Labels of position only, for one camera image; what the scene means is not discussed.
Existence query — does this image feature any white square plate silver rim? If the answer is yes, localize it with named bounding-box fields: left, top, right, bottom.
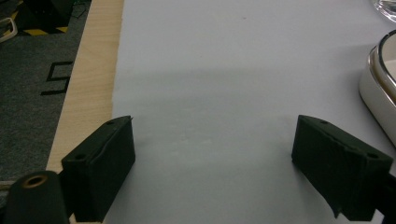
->
left=358, top=29, right=396, bottom=147

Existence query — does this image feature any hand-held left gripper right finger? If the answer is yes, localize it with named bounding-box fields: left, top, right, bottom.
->
left=291, top=114, right=394, bottom=222

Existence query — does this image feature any black stand base hazard tape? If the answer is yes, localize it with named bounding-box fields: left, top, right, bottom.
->
left=15, top=0, right=78, bottom=35

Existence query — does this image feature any white looped cable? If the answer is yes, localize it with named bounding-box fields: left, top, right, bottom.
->
left=0, top=17, right=18, bottom=43

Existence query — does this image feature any clear drinking glass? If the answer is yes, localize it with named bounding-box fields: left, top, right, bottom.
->
left=369, top=0, right=396, bottom=23

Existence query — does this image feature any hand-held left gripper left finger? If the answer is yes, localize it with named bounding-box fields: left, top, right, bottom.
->
left=61, top=115, right=136, bottom=222

